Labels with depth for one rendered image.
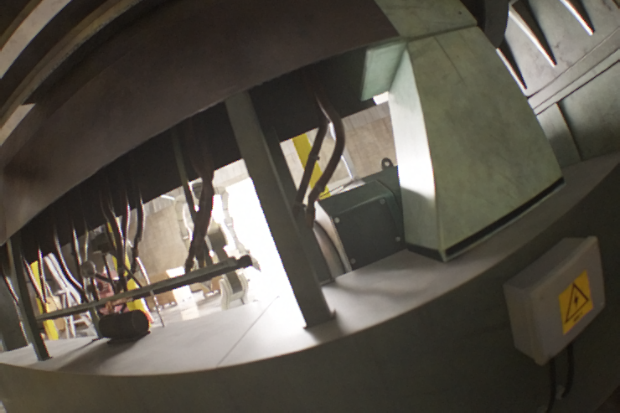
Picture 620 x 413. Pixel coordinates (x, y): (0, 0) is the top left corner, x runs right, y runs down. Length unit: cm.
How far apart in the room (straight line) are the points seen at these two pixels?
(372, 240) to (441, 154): 44
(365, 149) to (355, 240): 985
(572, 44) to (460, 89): 47
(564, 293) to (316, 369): 36
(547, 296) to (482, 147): 32
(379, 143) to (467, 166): 1028
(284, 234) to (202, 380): 28
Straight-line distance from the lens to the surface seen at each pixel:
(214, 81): 56
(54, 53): 177
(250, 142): 48
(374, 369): 42
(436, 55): 64
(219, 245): 242
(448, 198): 53
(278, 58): 54
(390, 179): 101
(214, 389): 48
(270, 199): 45
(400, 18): 68
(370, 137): 1082
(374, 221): 89
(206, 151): 76
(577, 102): 93
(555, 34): 97
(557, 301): 42
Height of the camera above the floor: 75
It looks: 10 degrees up
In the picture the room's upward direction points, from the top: 22 degrees counter-clockwise
